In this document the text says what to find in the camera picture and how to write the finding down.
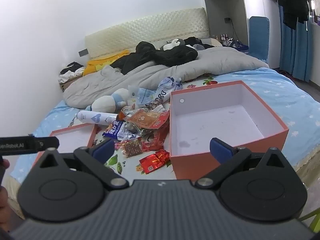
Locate dark blue cloth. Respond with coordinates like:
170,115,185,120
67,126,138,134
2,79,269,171
235,41,249,53

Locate hanging dark clothes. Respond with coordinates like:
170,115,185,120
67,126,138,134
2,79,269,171
260,0,320,30

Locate blue covered chair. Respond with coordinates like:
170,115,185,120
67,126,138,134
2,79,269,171
247,16,270,64

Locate blue white snack bag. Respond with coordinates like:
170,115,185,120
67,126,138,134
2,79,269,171
103,120,125,139

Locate red foil snack pouch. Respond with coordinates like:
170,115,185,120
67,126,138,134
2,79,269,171
139,154,164,174

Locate plain orange snack pouch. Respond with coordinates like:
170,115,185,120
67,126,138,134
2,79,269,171
130,109,162,129

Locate black jacket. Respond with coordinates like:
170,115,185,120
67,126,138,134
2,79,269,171
110,41,199,75

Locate dark folded clothes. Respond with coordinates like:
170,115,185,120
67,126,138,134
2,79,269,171
185,37,215,50

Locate blue curtain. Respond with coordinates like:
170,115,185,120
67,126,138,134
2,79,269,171
279,5,320,93

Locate person's left hand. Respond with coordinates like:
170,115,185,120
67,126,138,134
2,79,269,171
0,160,10,230

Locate salmon box lid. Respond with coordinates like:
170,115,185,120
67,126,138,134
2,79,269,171
31,123,98,173

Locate blue floral bed sheet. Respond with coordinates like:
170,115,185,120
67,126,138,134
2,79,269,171
11,66,320,180

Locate grey duvet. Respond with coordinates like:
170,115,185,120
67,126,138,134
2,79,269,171
62,47,270,108

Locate brown cardboard carton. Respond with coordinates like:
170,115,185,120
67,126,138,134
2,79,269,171
59,74,83,93

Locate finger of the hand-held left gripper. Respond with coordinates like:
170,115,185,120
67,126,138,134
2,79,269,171
34,137,60,153

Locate yellow cloth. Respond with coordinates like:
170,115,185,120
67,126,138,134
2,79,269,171
82,50,130,77

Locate white blue plush toy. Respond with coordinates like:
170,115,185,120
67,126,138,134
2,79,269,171
85,88,130,113

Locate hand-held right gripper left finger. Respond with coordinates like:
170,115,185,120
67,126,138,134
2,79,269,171
32,138,130,191

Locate white spray bottle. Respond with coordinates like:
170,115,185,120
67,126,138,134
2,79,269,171
76,110,118,125

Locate pile of mixed snack packets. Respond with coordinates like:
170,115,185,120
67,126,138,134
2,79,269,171
102,102,172,174

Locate cream padded headboard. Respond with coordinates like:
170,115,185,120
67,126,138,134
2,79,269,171
84,7,210,60

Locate row of cosmetic bottles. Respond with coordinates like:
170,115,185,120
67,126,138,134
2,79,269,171
212,33,235,47

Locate black white clothes heap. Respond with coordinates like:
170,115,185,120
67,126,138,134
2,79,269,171
59,61,85,83

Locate crumpled blue white plastic bag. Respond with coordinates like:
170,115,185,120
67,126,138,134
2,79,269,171
152,76,183,105

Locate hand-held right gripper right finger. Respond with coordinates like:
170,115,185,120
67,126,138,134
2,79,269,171
195,137,290,190

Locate salmon cardboard box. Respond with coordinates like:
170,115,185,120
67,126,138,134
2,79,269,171
169,80,290,180

